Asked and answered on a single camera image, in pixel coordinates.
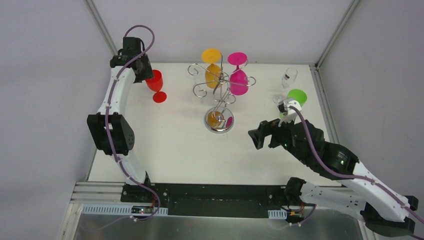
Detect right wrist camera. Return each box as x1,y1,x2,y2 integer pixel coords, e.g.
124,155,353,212
277,97,302,127

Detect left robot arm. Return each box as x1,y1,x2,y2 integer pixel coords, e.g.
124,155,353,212
86,37,153,203

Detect green wine glass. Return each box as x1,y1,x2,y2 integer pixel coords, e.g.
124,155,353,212
287,89,308,108

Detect red wine glass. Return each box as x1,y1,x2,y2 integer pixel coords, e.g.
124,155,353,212
145,69,167,103

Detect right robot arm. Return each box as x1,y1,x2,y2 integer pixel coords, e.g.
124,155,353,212
248,119,419,237

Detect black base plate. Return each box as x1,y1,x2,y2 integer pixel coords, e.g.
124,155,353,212
120,183,317,220

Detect chrome wine glass rack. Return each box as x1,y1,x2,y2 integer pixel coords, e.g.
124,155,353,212
187,60,257,134

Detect orange wine glass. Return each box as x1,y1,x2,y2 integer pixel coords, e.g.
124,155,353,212
201,48,222,89

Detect magenta wine glass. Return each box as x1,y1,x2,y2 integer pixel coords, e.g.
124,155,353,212
227,52,249,96

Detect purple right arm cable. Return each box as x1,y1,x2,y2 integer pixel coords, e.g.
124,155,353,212
268,105,424,229

